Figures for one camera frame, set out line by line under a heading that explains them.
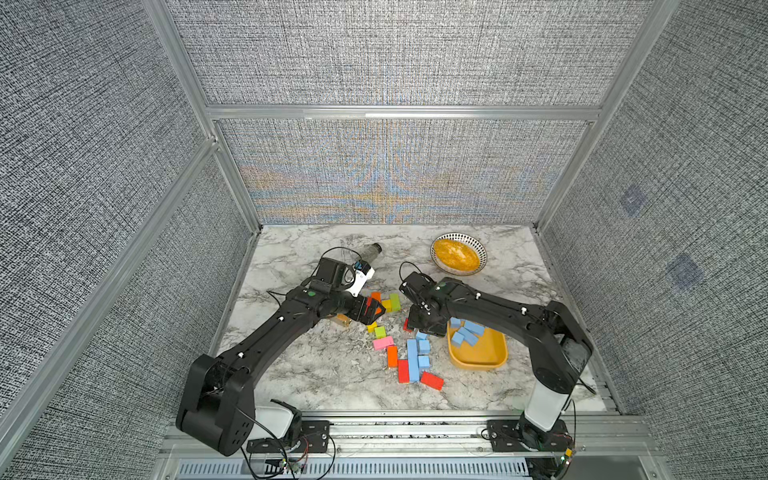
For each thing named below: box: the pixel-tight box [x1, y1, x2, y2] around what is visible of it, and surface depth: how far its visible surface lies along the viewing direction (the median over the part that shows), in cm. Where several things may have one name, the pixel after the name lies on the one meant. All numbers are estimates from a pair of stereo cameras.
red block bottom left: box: [398, 359, 410, 384], surface depth 85 cm
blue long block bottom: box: [407, 339, 419, 383], surface depth 86 cm
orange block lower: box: [387, 346, 398, 368], surface depth 89 cm
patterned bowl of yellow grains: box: [430, 232, 488, 277], surface depth 106 cm
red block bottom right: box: [420, 370, 445, 391], surface depth 84 cm
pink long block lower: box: [372, 336, 394, 351], surface depth 90 cm
